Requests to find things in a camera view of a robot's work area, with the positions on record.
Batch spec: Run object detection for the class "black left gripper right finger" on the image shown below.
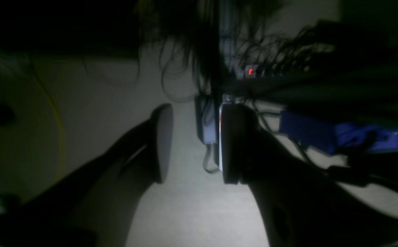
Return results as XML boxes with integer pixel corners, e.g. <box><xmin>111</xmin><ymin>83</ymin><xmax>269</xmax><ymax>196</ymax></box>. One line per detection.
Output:
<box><xmin>219</xmin><ymin>104</ymin><xmax>398</xmax><ymax>247</ymax></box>

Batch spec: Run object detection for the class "blue box on floor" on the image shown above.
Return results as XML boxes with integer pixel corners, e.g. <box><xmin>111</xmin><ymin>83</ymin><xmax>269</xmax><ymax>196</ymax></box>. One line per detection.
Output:
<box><xmin>279</xmin><ymin>110</ymin><xmax>398</xmax><ymax>155</ymax></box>

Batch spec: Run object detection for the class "power strip with red light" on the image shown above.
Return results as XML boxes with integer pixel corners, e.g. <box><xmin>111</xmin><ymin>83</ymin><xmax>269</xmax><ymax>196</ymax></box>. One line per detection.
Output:
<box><xmin>232</xmin><ymin>63</ymin><xmax>310</xmax><ymax>80</ymax></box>

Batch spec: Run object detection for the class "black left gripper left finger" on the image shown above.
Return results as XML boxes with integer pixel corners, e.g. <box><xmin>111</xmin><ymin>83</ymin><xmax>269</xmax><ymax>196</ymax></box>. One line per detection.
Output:
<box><xmin>0</xmin><ymin>103</ymin><xmax>174</xmax><ymax>247</ymax></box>

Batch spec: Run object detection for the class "grey power adapter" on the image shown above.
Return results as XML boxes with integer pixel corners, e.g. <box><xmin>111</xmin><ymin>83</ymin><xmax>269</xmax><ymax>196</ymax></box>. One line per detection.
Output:
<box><xmin>194</xmin><ymin>95</ymin><xmax>217</xmax><ymax>144</ymax></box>

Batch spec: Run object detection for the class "yellow cable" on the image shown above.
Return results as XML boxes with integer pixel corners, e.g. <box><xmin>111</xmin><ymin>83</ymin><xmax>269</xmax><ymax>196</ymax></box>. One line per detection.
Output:
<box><xmin>31</xmin><ymin>67</ymin><xmax>64</xmax><ymax>179</ymax></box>

